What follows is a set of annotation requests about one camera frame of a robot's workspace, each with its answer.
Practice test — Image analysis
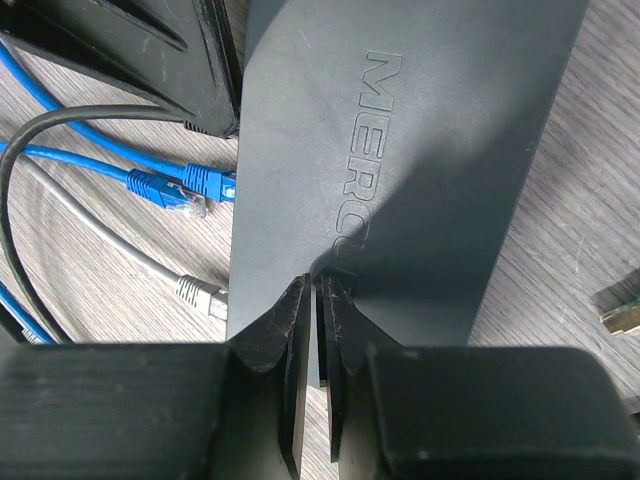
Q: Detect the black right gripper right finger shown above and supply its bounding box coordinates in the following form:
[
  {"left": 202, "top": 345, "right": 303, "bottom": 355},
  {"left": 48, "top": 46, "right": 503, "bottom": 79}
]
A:
[{"left": 318, "top": 277, "right": 639, "bottom": 479}]

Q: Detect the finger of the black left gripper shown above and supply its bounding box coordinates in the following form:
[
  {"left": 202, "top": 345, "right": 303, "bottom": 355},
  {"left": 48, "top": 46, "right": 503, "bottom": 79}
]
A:
[{"left": 1, "top": 0, "right": 242, "bottom": 138}]

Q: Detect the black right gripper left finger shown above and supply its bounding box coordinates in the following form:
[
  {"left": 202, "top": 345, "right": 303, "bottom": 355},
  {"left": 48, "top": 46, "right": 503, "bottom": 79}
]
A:
[{"left": 1, "top": 275, "right": 311, "bottom": 479}]

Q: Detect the black ethernet cable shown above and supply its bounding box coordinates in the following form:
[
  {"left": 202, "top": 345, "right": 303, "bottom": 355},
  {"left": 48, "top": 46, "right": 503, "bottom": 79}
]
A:
[{"left": 0, "top": 103, "right": 211, "bottom": 345}]

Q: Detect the blue ethernet cable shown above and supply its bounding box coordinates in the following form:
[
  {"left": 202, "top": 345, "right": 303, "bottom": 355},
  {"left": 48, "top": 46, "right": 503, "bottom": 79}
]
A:
[
  {"left": 0, "top": 142, "right": 209, "bottom": 220},
  {"left": 0, "top": 39, "right": 237, "bottom": 204}
]

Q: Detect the dark grey network switch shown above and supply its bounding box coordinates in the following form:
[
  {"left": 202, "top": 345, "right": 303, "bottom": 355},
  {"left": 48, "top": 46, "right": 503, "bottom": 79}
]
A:
[{"left": 224, "top": 0, "right": 591, "bottom": 386}]

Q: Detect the black braided teal-collar cable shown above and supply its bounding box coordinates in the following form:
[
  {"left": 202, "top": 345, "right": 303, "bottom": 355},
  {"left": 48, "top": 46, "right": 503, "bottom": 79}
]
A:
[{"left": 589, "top": 267, "right": 640, "bottom": 337}]

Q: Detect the grey ethernet cable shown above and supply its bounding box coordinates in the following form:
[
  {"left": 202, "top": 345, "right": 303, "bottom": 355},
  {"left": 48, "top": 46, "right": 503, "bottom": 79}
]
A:
[{"left": 17, "top": 154, "right": 229, "bottom": 321}]

